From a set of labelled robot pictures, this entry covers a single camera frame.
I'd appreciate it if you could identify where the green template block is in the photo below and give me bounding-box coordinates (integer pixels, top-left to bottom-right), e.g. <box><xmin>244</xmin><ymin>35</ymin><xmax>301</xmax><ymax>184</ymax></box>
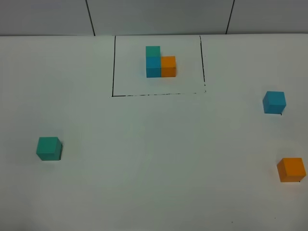
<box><xmin>146</xmin><ymin>46</ymin><xmax>161</xmax><ymax>57</ymax></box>

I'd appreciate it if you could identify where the orange template block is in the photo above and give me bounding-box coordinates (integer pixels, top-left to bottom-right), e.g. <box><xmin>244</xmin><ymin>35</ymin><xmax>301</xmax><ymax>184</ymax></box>
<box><xmin>161</xmin><ymin>56</ymin><xmax>177</xmax><ymax>77</ymax></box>

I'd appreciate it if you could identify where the blue template block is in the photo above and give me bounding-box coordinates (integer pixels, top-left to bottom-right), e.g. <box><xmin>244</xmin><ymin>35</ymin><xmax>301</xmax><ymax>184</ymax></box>
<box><xmin>146</xmin><ymin>56</ymin><xmax>161</xmax><ymax>78</ymax></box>

